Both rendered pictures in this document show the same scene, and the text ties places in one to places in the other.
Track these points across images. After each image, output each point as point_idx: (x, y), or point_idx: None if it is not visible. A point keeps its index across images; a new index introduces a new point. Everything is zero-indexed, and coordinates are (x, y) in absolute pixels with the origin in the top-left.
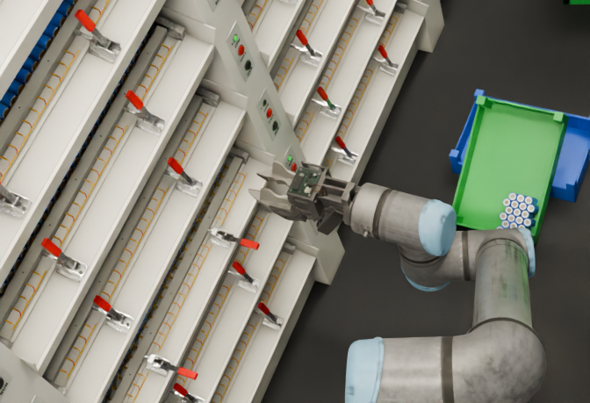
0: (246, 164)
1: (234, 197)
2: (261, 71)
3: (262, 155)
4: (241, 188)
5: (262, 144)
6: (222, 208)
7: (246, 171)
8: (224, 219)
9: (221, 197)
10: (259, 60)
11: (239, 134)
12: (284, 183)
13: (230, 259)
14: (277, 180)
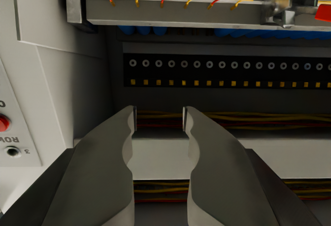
0: None
1: None
2: (6, 191)
3: (42, 19)
4: None
5: (45, 78)
6: (209, 7)
7: None
8: None
9: (188, 24)
10: (7, 205)
11: (72, 73)
12: (122, 151)
13: None
14: (130, 156)
